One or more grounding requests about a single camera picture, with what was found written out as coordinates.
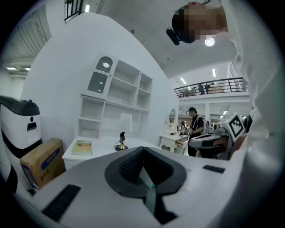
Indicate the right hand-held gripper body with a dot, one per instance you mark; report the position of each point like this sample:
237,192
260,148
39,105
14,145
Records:
222,131

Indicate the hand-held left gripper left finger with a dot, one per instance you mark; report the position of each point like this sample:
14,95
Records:
129,169

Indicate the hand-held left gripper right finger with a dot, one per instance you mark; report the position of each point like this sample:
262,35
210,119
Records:
164,171

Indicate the small black gold table lamp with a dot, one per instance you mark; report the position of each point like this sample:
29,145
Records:
121,143

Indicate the person's right forearm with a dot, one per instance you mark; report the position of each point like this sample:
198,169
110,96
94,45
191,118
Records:
240,142

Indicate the white dressing table with mirror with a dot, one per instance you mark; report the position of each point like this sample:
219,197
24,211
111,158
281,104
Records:
173,138

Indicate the white desk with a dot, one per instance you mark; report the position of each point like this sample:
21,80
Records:
100,149

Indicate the black balcony railing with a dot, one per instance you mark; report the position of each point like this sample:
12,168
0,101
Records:
211,85

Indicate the person's white shirt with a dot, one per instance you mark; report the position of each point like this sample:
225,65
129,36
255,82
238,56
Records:
258,93

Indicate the green book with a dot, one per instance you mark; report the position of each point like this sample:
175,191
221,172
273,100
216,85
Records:
82,147

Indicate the white shelf cabinet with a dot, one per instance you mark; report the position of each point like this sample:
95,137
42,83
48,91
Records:
115,98

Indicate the brown cardboard box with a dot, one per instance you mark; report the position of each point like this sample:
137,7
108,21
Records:
42,162

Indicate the round ceiling light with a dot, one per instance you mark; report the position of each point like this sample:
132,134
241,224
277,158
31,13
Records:
209,41

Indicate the person's head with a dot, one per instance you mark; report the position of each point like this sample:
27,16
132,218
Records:
200,20

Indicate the white and black machine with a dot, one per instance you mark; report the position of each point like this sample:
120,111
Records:
17,127

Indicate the black window railing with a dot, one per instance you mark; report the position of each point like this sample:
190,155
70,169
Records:
73,10

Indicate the black head camera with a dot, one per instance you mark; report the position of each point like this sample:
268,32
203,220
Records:
173,36

